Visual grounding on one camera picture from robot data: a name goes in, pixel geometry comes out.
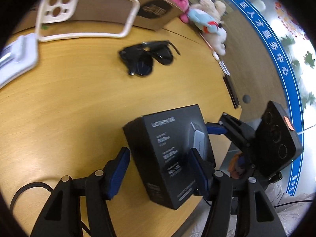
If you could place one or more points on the black product box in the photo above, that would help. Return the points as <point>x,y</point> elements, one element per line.
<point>170,153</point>

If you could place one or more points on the small grey round disc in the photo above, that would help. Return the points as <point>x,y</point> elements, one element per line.
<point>246,98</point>

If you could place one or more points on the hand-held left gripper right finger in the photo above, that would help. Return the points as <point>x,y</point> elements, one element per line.
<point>197,175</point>

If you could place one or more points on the colourful window sticker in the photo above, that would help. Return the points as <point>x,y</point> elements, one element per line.
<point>288,17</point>

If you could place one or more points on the beige plush in blue shirt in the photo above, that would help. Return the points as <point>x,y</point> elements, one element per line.
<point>203,19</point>

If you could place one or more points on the person's white patterned clothing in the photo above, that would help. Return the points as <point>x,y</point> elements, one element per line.
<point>291,218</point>

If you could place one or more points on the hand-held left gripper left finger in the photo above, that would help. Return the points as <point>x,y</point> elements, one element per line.
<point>120,171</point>

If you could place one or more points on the white plush toy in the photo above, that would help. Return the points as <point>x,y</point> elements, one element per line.
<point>218,40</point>

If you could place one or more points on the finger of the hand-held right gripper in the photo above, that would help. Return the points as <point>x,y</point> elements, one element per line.
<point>216,128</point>

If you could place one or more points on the brown cardboard box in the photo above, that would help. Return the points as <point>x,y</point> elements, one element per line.
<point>153,8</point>

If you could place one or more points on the black sunglasses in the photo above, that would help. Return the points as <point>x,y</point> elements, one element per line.
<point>148,58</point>

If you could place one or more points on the white power bank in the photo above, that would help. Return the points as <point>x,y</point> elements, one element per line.
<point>17,56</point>

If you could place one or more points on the cream phone case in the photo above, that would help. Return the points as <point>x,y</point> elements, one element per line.
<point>61,6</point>

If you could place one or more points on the wooden desktop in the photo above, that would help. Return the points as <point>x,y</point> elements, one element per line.
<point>74,103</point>

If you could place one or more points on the white label card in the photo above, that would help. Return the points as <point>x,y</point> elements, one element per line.
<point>225,68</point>

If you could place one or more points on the black flat strip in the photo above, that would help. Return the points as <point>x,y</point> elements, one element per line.
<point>231,92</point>

